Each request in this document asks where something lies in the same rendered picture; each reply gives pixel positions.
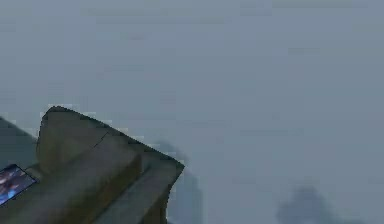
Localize olive grey sofa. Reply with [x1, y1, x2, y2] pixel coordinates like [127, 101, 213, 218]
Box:
[0, 105, 186, 224]

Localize laptop with blue screen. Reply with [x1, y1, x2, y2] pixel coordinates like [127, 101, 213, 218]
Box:
[0, 163, 38, 207]

